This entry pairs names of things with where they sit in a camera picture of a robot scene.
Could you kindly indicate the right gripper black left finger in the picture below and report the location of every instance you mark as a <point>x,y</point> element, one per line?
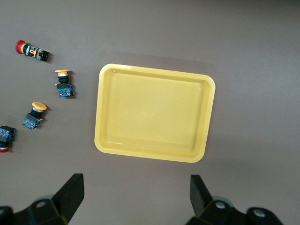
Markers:
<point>63,201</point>

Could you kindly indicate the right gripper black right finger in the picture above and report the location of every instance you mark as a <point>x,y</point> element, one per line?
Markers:
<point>204,206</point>

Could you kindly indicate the yellow mushroom push button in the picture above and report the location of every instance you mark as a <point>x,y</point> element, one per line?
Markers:
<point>64,90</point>
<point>31,119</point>

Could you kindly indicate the red button with blue body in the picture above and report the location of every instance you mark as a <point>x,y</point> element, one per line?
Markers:
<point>5,134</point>

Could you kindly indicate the yellow plastic tray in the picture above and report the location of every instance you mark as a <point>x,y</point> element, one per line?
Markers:
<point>152,112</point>

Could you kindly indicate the red button with orange body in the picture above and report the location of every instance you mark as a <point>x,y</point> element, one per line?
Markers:
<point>31,50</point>

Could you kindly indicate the brown table cover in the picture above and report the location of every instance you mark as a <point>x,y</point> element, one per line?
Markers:
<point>164,35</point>

